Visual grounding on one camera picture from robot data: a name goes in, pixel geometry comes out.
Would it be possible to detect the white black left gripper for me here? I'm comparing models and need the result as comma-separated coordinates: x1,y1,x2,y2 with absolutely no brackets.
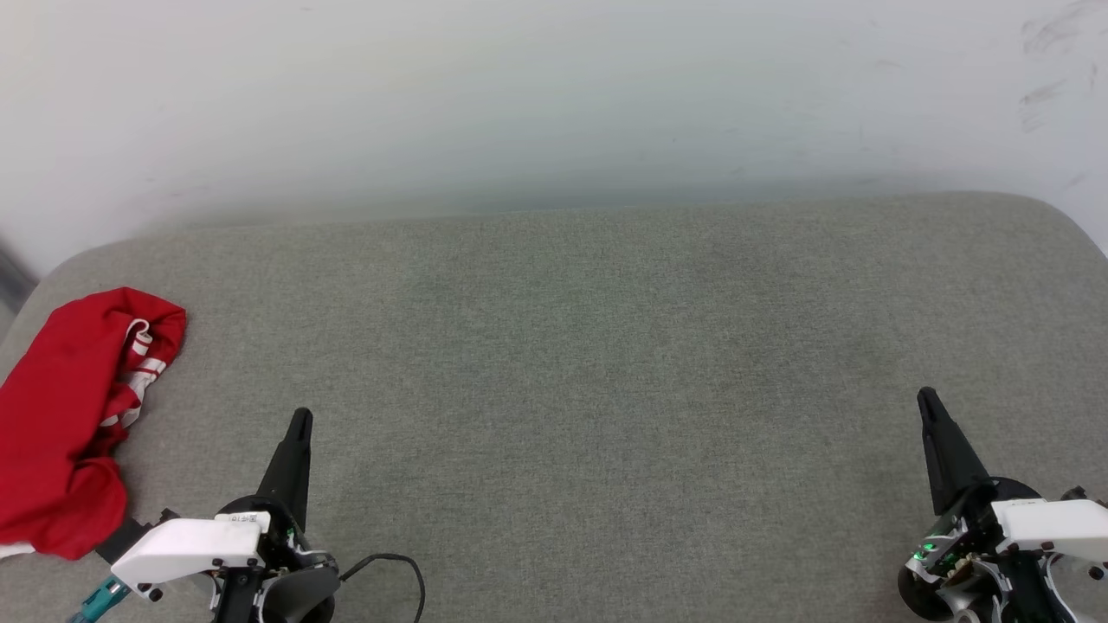
111,408,340,623

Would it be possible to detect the thin black looped cable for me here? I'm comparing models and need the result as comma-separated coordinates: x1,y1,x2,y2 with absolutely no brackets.
339,554,427,623

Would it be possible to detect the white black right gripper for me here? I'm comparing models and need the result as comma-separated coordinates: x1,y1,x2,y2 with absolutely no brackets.
898,387,1108,623

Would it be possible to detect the grey fabric sofa cushion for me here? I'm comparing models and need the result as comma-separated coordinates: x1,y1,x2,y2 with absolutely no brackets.
0,192,1108,623

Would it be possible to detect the red and white shirt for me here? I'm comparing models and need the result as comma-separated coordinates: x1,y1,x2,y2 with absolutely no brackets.
0,287,188,562

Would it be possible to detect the black cable with teal plug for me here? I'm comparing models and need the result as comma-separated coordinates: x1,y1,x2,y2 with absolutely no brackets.
69,575,132,623

